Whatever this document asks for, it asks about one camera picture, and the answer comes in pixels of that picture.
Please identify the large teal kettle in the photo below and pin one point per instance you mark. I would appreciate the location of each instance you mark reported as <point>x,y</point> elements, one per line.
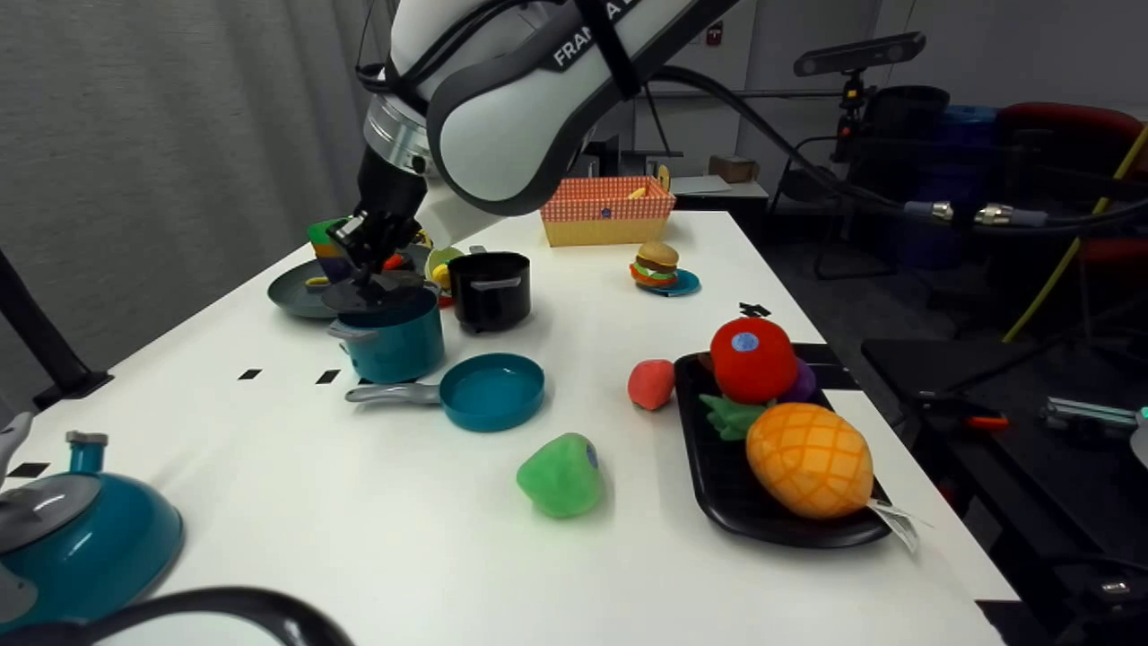
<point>111,557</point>

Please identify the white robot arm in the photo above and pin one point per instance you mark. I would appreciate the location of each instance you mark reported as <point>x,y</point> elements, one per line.
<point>514,120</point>

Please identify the black camera on stand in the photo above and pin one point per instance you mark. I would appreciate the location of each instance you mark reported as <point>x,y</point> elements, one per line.
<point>862,55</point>

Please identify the black office chair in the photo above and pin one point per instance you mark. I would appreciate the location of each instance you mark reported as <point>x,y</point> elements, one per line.
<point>903,113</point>

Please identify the dark grey plate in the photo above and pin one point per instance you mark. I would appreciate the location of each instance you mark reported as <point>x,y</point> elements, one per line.
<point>291,293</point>

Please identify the small pink-red plush fruit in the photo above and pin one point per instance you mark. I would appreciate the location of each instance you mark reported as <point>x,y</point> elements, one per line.
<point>652,387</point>

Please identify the green plush leaves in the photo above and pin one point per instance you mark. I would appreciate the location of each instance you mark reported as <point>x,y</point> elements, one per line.
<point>729,419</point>

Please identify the green plush pear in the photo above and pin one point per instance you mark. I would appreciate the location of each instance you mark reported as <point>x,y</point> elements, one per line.
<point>560,480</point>

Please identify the grey side table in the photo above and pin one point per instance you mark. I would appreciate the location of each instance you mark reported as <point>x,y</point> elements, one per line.
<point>723,187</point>

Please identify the purple plush fruit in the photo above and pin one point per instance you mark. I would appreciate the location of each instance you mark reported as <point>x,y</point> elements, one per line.
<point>804,382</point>

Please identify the black plastic tray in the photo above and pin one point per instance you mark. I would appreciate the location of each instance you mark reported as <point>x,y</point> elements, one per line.
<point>719,490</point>

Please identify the red plush tomato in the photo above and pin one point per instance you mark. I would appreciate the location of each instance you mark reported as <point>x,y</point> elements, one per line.
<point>754,364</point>

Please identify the stack of coloured cups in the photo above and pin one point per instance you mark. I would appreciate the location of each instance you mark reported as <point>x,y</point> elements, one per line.
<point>321,247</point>

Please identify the teal metal tool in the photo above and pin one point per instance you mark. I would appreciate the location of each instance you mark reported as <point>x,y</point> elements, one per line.
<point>1089,415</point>

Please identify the grey curtain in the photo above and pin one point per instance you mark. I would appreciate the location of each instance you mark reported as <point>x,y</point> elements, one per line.
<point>180,145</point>

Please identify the toy burger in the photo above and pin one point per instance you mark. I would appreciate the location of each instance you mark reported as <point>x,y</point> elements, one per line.
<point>656,268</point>

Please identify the black toy pot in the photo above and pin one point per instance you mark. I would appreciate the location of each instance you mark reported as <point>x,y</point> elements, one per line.
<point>488,298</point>

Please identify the black tripod leg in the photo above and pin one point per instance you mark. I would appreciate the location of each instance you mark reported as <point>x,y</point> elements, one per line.
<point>38,323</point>

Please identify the orange yellow basket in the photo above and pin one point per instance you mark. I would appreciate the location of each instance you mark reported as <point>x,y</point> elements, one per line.
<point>613,220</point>

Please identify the small cardboard box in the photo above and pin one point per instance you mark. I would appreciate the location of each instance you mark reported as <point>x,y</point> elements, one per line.
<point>734,170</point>

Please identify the blue bin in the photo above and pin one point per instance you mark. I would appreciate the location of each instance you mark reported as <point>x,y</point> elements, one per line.
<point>945,168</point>

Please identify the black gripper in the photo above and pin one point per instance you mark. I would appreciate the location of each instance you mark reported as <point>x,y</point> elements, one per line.
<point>390,198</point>

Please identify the red chair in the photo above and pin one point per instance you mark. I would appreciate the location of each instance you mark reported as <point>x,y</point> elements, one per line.
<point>1065,120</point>

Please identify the orange plush pineapple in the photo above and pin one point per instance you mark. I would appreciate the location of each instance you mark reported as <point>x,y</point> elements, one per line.
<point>808,460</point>

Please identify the blue toy pan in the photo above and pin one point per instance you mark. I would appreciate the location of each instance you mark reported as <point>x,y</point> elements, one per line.
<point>488,391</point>

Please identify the small red toy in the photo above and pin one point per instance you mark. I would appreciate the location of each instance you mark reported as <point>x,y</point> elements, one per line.
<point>398,261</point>

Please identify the small teal plate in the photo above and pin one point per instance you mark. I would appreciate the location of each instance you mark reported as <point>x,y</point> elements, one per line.
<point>688,286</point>

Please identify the yellow pole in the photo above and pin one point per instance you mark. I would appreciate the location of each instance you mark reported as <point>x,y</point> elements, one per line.
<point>1077,253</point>

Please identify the blue toy pot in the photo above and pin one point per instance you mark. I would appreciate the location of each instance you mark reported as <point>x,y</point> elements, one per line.
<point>398,346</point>

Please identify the white paper tag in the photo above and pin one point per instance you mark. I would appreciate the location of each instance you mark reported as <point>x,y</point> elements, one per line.
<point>900,525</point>

